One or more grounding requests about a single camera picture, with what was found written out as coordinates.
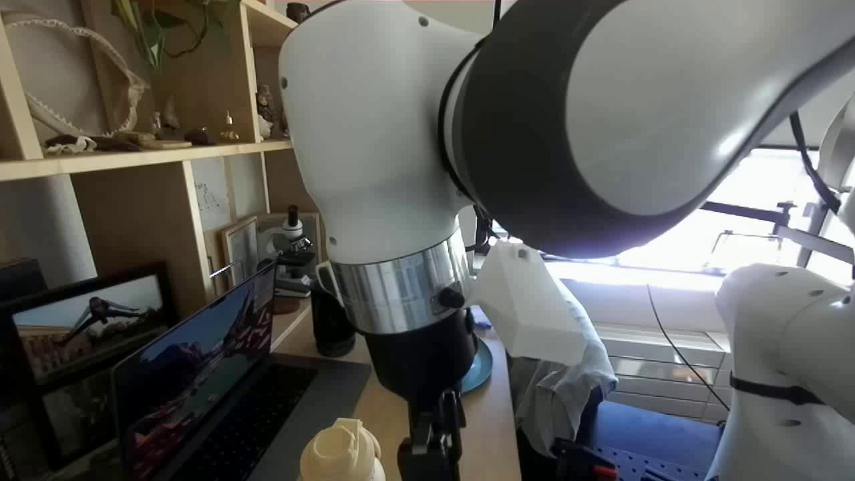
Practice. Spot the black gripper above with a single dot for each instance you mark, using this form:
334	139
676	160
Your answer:
423	367

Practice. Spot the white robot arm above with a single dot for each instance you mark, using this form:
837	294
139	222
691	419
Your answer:
449	167

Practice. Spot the grey laptop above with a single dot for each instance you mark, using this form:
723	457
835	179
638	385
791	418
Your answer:
212	399

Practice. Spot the cream water bottle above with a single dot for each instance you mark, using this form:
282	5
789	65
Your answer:
342	451

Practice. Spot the white cloth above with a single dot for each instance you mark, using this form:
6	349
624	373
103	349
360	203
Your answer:
548	399

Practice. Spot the dark patterned mug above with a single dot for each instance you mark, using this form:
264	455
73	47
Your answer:
332	326

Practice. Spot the microscope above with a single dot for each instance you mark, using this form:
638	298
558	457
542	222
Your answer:
292	255

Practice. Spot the black framed picture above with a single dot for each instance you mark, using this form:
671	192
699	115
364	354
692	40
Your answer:
58	351

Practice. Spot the wooden shelf unit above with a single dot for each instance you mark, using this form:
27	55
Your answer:
109	163

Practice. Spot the potted green plant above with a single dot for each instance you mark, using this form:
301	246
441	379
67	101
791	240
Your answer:
167	29

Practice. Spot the camera stand clamp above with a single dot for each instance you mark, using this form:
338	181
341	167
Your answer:
782	230

